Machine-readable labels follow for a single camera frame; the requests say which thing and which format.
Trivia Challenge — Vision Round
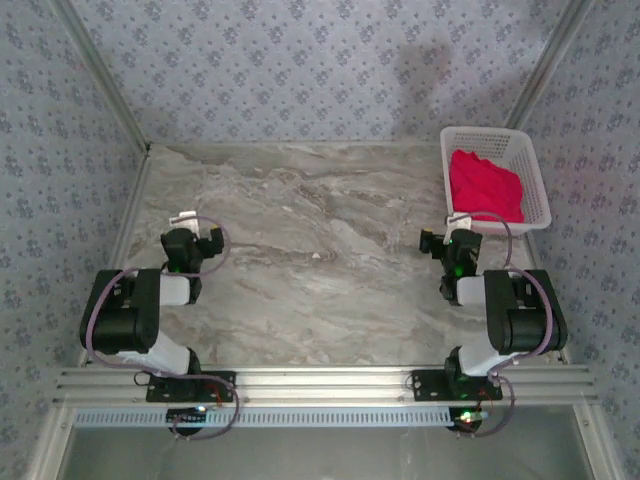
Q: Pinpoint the red t-shirt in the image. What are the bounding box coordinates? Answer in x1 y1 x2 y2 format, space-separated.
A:
448 148 526 225

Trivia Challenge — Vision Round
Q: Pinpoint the white perforated plastic basket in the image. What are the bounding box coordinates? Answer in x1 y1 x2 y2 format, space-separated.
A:
439 126 553 236

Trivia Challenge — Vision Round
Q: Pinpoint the black controller board with LED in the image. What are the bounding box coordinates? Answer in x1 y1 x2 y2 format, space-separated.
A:
166 405 209 427
449 407 490 432

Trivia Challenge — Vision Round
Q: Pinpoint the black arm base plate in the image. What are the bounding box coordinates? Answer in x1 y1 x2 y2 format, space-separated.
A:
145 370 237 403
412 369 504 401

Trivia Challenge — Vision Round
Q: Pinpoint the thin red wire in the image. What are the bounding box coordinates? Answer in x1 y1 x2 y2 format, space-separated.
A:
474 385 501 414
207 383 236 407

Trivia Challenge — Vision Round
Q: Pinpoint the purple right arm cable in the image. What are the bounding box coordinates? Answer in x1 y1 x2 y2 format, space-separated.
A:
457 212 570 440

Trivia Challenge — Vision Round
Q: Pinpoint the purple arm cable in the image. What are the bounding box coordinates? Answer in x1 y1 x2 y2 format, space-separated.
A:
82 214 242 442
457 212 570 440

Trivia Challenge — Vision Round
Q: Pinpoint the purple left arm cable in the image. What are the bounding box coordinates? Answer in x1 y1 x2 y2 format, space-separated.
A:
82 214 242 442

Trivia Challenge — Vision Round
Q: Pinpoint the aluminium mounting rail beam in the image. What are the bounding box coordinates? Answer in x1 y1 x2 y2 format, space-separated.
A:
52 365 599 405

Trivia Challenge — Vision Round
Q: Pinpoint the aluminium corner post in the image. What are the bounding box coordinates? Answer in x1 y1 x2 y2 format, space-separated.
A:
503 0 599 132
49 0 153 153

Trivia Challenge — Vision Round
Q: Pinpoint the slotted grey cable duct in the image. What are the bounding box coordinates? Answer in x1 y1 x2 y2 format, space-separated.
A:
73 405 454 429

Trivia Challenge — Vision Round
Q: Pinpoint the aluminium frame leg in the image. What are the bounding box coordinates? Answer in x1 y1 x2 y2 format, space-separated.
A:
572 402 624 480
24 403 76 480

